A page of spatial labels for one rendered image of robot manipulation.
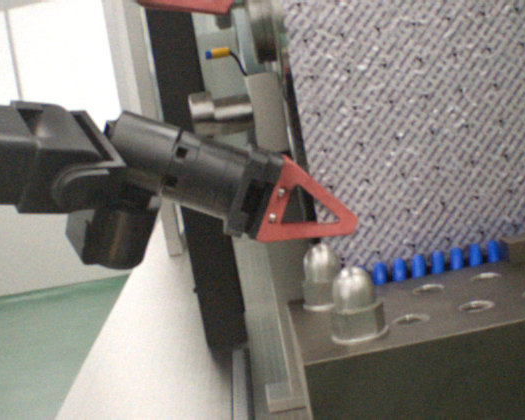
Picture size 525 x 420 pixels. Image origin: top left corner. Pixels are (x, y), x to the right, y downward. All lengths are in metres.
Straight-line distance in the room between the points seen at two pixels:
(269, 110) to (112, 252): 0.18
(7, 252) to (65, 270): 0.46
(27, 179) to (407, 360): 0.29
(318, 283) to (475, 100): 0.20
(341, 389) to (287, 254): 0.28
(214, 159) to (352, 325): 0.20
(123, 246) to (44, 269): 5.81
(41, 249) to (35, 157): 5.89
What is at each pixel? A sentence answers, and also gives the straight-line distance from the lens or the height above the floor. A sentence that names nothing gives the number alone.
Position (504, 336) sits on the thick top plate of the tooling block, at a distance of 0.54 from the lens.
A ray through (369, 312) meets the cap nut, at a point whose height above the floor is 1.05.
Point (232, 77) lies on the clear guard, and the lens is 1.73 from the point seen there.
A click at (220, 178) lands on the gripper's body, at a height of 1.13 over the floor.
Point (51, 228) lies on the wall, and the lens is 6.46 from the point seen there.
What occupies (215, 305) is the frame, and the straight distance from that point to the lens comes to 1.06.
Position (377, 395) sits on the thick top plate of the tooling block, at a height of 1.00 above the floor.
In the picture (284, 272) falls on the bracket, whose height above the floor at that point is 1.03.
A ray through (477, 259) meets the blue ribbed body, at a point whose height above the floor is 1.03.
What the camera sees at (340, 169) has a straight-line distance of 0.70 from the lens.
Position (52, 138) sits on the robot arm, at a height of 1.18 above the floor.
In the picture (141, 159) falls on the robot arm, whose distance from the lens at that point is 0.67.
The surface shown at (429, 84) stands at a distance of 0.71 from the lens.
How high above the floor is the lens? 1.19
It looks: 8 degrees down
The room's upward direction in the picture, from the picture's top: 10 degrees counter-clockwise
